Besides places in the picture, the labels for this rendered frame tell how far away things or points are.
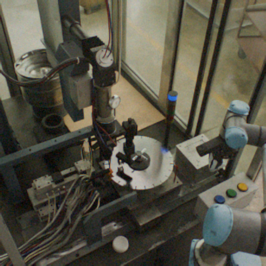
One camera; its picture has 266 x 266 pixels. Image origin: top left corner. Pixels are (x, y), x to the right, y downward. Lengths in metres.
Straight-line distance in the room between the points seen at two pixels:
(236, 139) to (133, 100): 1.14
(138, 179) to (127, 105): 0.76
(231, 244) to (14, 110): 1.65
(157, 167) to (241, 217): 0.69
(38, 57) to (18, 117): 0.39
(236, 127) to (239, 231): 0.41
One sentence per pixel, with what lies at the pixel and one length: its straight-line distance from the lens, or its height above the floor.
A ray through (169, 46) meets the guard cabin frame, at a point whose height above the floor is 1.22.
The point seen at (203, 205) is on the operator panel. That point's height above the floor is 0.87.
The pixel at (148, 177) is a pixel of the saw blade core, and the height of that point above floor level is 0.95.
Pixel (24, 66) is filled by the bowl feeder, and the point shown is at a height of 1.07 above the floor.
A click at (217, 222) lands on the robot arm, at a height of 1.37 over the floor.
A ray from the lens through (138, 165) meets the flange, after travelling 1.56.
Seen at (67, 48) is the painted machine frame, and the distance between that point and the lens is 1.26.
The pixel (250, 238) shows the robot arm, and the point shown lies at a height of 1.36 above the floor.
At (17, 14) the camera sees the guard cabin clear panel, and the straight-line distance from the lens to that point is 2.15.
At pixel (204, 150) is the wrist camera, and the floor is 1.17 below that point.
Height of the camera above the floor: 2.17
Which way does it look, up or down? 45 degrees down
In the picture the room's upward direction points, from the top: 2 degrees clockwise
